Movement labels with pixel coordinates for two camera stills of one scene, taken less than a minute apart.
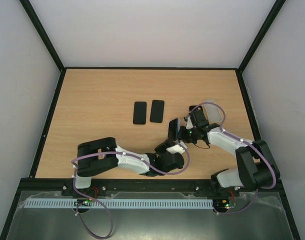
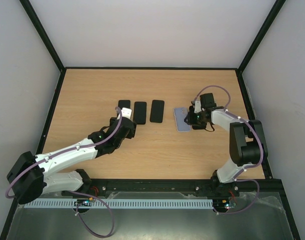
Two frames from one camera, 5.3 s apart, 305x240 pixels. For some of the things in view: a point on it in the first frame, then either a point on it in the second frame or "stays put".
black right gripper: (185, 130) to (191, 117)
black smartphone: (157, 111) stays put
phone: (174, 128) to (124, 103)
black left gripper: (158, 149) to (131, 133)
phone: (140, 113) stays put
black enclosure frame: (280, 187) stays put
